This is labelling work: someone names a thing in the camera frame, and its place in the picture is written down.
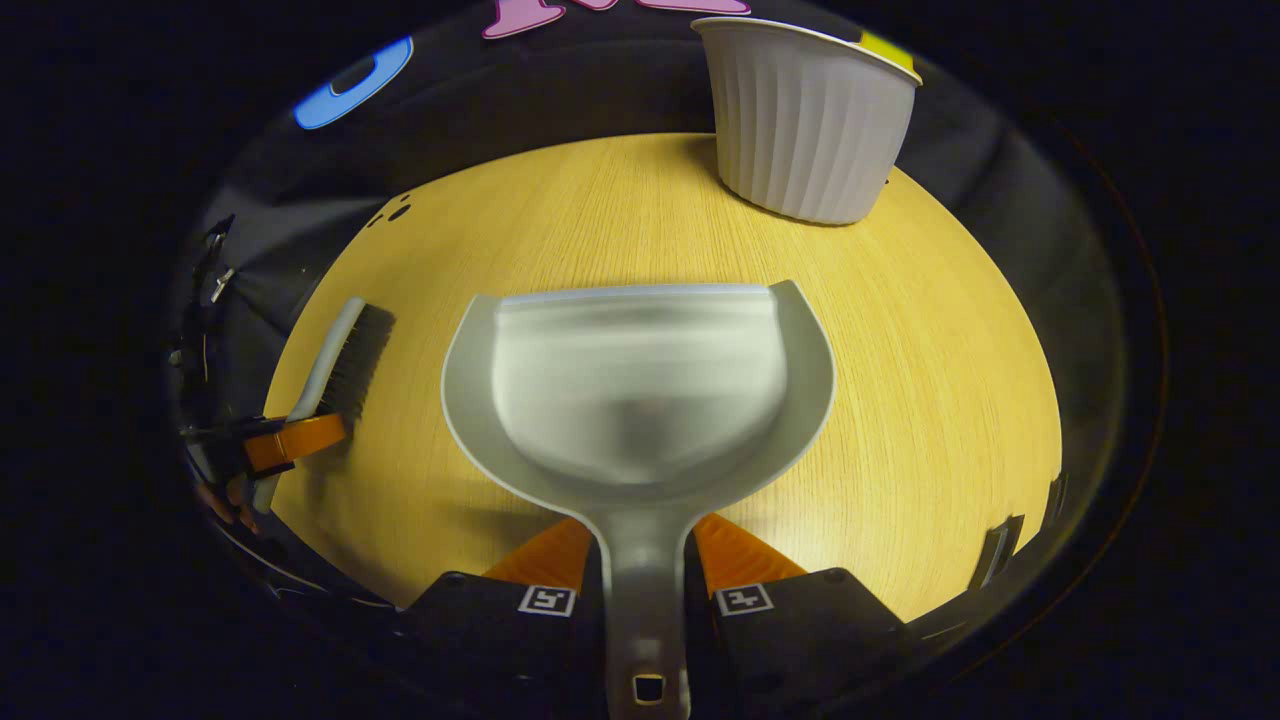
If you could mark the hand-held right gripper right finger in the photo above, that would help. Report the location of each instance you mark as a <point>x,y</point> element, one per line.
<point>697,640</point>

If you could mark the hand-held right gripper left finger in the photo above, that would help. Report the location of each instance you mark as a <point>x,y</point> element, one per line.
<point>594,640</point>

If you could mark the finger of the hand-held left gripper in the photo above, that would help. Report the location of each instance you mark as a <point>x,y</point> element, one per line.
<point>300,438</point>

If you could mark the small white broom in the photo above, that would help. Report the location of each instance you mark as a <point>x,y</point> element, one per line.
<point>350,360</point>

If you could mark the white dustpan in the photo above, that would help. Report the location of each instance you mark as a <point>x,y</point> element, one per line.
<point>640,400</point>

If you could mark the white ribbed garbage bin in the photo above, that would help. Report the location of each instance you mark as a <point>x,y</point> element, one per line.
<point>810,130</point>

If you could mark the silver metal clip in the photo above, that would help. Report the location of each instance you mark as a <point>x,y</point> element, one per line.
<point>222,285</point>

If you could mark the black desk edge bracket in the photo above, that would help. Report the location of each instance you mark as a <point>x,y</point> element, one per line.
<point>995,555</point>

